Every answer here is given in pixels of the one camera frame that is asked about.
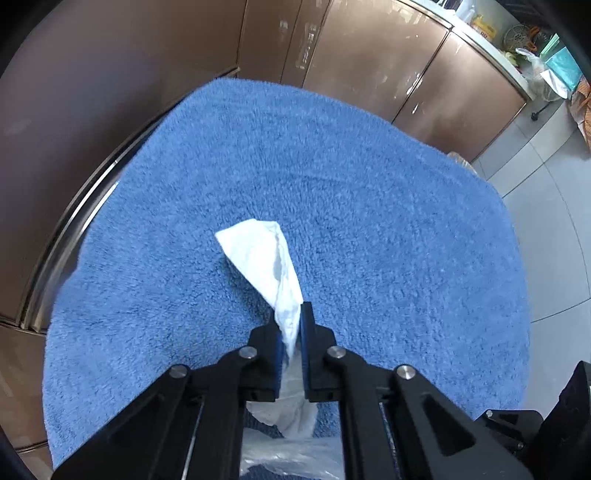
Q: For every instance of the blue fleece towel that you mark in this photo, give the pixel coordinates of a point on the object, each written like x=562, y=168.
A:
x=369, y=230

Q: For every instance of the teal plastic bag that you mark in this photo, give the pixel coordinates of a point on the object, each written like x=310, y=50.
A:
x=565, y=69

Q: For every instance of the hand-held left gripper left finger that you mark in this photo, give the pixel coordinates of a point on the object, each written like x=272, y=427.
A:
x=263, y=364

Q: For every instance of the clear plastic wrapper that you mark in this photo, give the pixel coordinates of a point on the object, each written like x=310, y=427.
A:
x=295, y=457

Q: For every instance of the brown kitchen cabinet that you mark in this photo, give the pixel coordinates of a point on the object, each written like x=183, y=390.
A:
x=369, y=60

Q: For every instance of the orange patterned towel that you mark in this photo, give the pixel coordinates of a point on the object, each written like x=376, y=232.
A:
x=584, y=110

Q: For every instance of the white tissue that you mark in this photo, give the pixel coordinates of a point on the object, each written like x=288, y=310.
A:
x=258, y=258

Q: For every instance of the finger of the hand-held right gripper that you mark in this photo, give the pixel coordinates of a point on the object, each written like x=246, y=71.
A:
x=563, y=429

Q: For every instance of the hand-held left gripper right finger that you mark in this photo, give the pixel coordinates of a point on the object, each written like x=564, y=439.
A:
x=318, y=364

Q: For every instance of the white plastic bag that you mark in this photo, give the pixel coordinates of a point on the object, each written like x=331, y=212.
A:
x=535, y=69

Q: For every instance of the yellow bottle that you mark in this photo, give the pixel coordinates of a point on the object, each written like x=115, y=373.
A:
x=484, y=26

